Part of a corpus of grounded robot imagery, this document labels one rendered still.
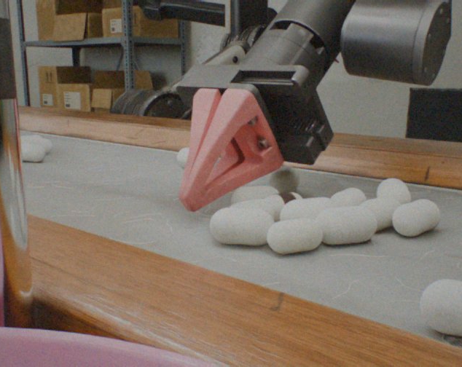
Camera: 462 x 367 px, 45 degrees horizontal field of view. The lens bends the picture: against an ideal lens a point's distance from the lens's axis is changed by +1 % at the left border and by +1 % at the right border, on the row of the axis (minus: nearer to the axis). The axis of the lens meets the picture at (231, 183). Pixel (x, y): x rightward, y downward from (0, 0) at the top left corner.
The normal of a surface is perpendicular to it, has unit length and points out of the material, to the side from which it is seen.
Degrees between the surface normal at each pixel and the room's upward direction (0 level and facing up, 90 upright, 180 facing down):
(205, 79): 39
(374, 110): 90
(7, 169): 90
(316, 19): 56
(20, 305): 90
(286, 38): 47
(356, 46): 102
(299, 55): 62
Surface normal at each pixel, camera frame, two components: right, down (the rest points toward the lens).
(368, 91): -0.66, 0.16
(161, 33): 0.74, 0.15
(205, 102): -0.55, -0.35
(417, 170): -0.45, -0.58
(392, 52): -0.57, 0.47
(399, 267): 0.00, -0.98
